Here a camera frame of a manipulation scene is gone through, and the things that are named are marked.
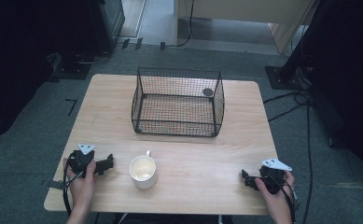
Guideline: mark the black curtain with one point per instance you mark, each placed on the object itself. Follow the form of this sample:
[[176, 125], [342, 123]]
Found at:
[[14, 62], [350, 77]]

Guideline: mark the black equipment cabinet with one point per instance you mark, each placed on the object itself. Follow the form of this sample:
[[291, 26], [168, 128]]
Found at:
[[109, 21]]

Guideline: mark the black floor tape corner mark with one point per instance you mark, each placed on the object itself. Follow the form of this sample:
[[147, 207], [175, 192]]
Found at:
[[71, 106]]

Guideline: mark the person's right hand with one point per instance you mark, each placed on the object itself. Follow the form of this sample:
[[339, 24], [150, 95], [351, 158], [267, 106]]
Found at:
[[276, 199]]

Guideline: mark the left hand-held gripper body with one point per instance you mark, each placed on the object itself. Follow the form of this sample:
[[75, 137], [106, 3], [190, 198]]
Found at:
[[80, 159]]

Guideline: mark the black round disc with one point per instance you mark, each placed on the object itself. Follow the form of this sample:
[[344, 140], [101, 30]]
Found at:
[[207, 92]]

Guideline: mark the person's left hand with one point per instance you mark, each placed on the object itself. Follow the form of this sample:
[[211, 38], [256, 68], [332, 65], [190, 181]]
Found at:
[[83, 189]]

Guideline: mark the white cup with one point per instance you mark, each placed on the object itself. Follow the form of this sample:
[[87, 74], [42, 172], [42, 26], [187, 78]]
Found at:
[[143, 170]]

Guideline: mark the grey tape piece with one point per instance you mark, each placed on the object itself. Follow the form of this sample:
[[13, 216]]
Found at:
[[56, 184]]

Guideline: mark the black floor tape strip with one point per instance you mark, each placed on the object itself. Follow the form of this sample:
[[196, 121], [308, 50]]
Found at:
[[162, 46], [125, 43], [138, 43]]

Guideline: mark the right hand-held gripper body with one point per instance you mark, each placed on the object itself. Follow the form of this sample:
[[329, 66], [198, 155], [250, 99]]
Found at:
[[273, 178]]

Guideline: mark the beige cabinet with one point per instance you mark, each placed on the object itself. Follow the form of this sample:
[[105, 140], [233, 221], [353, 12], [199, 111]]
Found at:
[[241, 11]]

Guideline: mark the black stand base plate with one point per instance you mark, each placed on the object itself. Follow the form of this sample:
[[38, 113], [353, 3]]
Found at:
[[72, 70], [282, 79]]

